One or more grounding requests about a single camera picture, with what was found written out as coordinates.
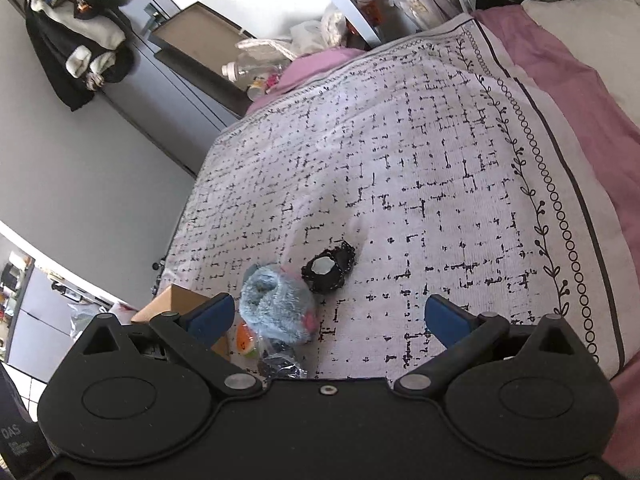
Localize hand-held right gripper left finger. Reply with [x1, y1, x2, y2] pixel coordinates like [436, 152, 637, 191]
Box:
[70, 294, 263, 401]

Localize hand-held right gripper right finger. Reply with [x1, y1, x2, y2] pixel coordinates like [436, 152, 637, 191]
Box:
[395, 295, 596, 401]

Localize cardboard box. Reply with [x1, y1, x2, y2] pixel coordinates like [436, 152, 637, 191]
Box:
[131, 284, 232, 361]

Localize light blue plush toy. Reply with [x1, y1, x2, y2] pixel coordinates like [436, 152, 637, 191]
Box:
[239, 262, 318, 346]

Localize dark peach-print pouch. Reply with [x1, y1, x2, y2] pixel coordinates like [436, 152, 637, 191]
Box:
[257, 352, 308, 380]

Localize black lace fabric item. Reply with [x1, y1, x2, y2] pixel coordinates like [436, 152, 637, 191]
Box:
[301, 240, 357, 295]

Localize bed with patterned cover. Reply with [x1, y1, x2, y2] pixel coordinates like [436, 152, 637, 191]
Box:
[157, 12, 626, 381]

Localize grey cabinet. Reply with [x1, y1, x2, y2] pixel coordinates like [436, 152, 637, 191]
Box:
[7, 260, 101, 376]

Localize grey door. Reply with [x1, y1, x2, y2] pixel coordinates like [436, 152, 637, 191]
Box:
[75, 0, 246, 178]

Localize black printed bag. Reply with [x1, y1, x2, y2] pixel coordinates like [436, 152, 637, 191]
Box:
[0, 365, 51, 480]

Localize dark flat board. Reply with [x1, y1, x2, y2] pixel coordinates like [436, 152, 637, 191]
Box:
[154, 49, 253, 117]

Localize clear plastic bottle white cap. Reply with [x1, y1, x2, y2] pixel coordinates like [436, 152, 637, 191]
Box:
[221, 52, 286, 92]

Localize pink bed sheet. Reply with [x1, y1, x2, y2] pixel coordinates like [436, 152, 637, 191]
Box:
[247, 7, 640, 480]

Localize black hanging garment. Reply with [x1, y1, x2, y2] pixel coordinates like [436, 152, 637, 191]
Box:
[24, 0, 136, 112]

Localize white plastic bag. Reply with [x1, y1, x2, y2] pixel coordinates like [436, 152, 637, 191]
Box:
[290, 20, 331, 56]

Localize white fleece hanging garment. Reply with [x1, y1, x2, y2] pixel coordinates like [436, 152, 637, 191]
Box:
[26, 0, 127, 80]

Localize cream knitted bag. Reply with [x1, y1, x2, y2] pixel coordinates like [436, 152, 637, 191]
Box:
[320, 2, 351, 48]

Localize white printed carton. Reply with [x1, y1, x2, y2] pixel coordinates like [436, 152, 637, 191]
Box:
[400, 0, 441, 26]

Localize white duvet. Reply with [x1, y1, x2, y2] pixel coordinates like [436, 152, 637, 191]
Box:
[520, 0, 640, 116]

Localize orange lidded jar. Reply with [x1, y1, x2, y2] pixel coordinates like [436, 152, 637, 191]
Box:
[352, 0, 383, 28]

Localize brown board dark frame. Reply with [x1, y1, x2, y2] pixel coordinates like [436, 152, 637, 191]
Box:
[150, 1, 258, 58]

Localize metal door handle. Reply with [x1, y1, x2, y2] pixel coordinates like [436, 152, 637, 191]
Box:
[142, 4, 163, 36]

